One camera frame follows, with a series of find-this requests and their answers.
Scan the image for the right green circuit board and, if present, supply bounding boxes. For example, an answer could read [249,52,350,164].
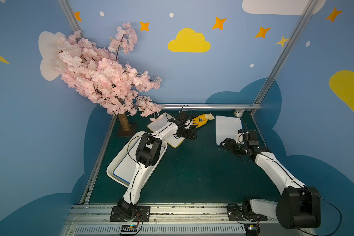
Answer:
[244,224,260,236]

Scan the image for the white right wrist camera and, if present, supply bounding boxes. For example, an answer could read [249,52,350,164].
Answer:
[235,132,244,144]

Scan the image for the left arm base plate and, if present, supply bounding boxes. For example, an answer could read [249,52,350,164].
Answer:
[109,206,150,222]

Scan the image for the pink cherry blossom tree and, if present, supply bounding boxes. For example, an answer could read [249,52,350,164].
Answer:
[56,23,162,117]

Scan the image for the blue-edged whiteboard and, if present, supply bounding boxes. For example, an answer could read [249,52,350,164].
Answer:
[112,143,166,185]
[215,116,243,146]

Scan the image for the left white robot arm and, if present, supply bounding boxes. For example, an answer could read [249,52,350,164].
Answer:
[117,111,199,220]

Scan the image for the left green circuit board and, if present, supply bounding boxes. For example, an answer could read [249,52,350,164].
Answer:
[120,224,139,236]

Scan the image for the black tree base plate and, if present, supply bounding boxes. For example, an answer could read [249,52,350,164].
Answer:
[116,122,138,137]

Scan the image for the green circuit board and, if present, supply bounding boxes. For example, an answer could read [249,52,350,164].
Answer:
[120,224,139,236]
[244,224,260,236]

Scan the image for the left aluminium frame post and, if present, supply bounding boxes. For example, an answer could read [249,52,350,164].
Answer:
[57,0,81,32]

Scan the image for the white plastic storage box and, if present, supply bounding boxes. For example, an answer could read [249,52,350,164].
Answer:
[106,131,168,188]

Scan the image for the yellow black work glove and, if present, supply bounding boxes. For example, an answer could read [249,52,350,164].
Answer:
[192,113,215,128]

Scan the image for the yellow-edged whiteboard back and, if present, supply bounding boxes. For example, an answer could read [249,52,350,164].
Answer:
[147,113,185,148]

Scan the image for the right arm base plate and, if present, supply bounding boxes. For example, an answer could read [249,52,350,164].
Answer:
[227,204,268,222]

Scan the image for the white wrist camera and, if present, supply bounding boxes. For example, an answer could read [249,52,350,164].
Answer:
[235,132,244,144]
[184,118,192,128]

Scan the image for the aluminium frame post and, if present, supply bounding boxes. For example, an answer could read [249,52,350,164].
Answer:
[250,0,319,117]
[57,0,81,32]

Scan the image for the right aluminium frame post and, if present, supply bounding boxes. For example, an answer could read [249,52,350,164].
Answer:
[250,0,319,117]

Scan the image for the horizontal aluminium back bar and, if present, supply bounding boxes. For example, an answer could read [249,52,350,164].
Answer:
[158,103,262,110]

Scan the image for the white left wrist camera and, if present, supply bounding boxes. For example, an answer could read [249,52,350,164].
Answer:
[184,118,192,128]

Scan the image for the aluminium front rail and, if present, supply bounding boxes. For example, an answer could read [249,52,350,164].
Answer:
[61,203,315,236]

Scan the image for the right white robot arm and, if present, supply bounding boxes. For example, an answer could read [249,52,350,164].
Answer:
[219,129,324,234]

